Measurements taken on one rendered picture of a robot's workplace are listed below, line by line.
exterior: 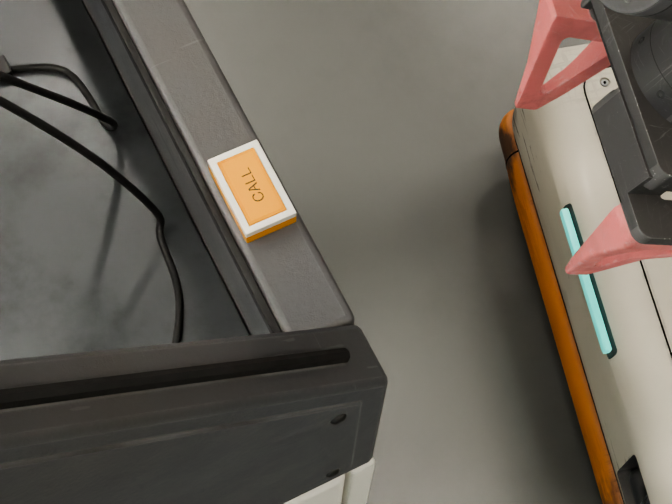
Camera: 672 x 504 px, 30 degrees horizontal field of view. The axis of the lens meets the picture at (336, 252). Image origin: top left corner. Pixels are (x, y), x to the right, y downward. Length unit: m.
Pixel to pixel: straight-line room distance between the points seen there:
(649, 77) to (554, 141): 0.95
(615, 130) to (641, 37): 0.04
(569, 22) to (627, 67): 0.06
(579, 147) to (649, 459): 0.37
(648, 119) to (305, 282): 0.21
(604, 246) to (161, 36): 0.30
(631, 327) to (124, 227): 0.75
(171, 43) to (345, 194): 1.03
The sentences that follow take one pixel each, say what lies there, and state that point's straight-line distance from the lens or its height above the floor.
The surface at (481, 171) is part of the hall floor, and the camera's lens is 1.78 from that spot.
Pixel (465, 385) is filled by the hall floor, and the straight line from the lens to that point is 1.66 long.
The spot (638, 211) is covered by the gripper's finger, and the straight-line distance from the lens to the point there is 0.56.
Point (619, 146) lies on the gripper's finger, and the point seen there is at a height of 1.08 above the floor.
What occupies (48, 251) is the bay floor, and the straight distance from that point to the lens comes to 0.82.
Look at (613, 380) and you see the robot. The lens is 1.44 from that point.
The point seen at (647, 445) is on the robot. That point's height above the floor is 0.26.
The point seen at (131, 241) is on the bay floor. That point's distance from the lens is 0.81.
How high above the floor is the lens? 1.56
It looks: 66 degrees down
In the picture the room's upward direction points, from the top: 4 degrees clockwise
